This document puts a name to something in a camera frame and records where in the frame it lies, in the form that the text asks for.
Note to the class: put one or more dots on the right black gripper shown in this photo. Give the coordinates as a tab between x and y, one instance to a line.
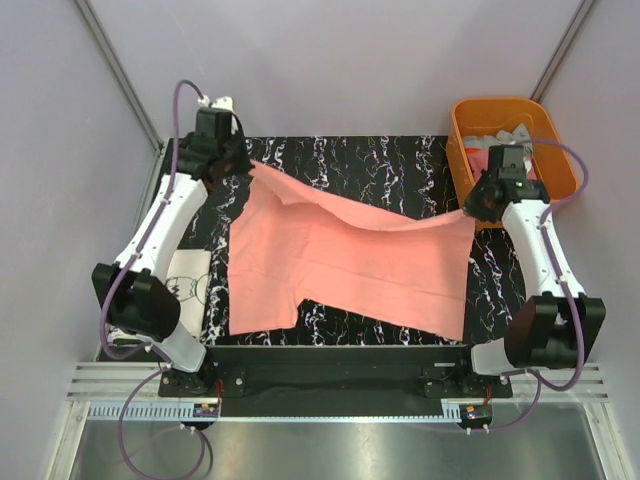
470	205

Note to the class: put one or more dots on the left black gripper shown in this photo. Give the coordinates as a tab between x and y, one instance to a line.
238	137

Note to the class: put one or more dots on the salmon pink t-shirt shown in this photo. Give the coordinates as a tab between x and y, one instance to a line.
293	242

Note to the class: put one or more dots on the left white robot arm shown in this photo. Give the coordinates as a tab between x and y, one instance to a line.
131	290

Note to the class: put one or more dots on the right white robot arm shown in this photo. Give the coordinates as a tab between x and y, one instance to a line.
557	326

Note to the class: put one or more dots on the dark pink t-shirt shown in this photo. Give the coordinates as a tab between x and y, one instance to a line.
478	161

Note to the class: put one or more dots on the grey t-shirt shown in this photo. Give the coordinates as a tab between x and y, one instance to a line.
519	136

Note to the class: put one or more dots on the orange plastic bin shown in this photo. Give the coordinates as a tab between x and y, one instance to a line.
487	116

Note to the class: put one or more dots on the folded white printed t-shirt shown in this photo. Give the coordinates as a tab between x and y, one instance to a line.
187	279

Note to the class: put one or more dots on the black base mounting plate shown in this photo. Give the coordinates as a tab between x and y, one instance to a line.
329	406

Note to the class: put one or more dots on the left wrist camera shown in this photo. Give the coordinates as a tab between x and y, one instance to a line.
221	103

